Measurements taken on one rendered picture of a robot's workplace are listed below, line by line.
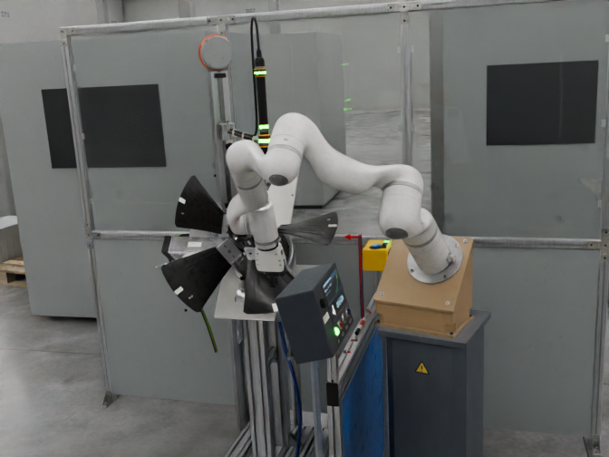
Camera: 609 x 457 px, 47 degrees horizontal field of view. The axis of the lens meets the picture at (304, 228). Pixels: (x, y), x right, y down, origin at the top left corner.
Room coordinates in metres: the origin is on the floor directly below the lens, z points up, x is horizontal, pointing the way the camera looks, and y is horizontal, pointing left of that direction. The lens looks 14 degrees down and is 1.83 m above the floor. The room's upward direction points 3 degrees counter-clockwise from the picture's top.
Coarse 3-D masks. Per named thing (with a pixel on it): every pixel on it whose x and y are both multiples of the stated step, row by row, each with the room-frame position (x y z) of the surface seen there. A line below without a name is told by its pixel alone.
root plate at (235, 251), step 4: (224, 240) 2.61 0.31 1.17; (228, 240) 2.61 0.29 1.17; (220, 244) 2.60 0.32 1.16; (224, 244) 2.61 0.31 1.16; (228, 244) 2.61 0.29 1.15; (232, 244) 2.61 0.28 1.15; (220, 248) 2.60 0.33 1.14; (224, 248) 2.60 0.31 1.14; (228, 248) 2.61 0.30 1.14; (232, 248) 2.61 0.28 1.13; (236, 248) 2.62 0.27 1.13; (220, 252) 2.60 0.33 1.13; (224, 252) 2.60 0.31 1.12; (232, 252) 2.61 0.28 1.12; (236, 252) 2.62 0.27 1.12; (240, 252) 2.62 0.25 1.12; (224, 256) 2.60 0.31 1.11; (228, 256) 2.61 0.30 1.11; (232, 256) 2.61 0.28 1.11; (236, 256) 2.62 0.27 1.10; (228, 260) 2.61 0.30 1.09; (232, 260) 2.61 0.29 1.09
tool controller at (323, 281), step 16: (304, 272) 1.93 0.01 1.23; (320, 272) 1.87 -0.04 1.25; (336, 272) 1.92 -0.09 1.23; (288, 288) 1.79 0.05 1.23; (304, 288) 1.74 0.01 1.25; (320, 288) 1.76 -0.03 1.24; (336, 288) 1.88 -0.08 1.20; (288, 304) 1.72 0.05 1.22; (304, 304) 1.71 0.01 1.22; (320, 304) 1.72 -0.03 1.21; (336, 304) 1.84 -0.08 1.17; (288, 320) 1.72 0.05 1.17; (304, 320) 1.71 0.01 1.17; (320, 320) 1.70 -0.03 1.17; (336, 320) 1.80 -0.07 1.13; (352, 320) 1.92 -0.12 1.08; (288, 336) 1.72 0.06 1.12; (304, 336) 1.71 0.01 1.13; (320, 336) 1.70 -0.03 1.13; (336, 336) 1.76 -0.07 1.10; (304, 352) 1.71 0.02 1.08; (320, 352) 1.70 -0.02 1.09
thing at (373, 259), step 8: (376, 240) 2.86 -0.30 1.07; (368, 248) 2.73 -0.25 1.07; (376, 248) 2.72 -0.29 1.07; (384, 248) 2.72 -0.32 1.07; (368, 256) 2.72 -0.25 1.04; (376, 256) 2.71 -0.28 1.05; (384, 256) 2.70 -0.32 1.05; (368, 264) 2.72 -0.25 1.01; (376, 264) 2.71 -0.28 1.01; (384, 264) 2.70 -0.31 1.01
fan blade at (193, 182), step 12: (192, 180) 2.80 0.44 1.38; (192, 192) 2.78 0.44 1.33; (204, 192) 2.75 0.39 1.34; (180, 204) 2.80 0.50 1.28; (192, 204) 2.77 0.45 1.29; (204, 204) 2.74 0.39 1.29; (216, 204) 2.71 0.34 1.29; (180, 216) 2.80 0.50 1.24; (192, 216) 2.77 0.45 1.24; (204, 216) 2.74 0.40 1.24; (216, 216) 2.70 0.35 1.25; (192, 228) 2.77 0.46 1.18; (204, 228) 2.75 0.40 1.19; (216, 228) 2.71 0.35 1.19
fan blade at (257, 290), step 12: (252, 264) 2.51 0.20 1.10; (252, 276) 2.47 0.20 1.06; (264, 276) 2.49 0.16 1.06; (252, 288) 2.43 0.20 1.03; (264, 288) 2.44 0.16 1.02; (276, 288) 2.47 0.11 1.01; (252, 300) 2.40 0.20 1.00; (264, 300) 2.41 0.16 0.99; (252, 312) 2.37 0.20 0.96; (264, 312) 2.37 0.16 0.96
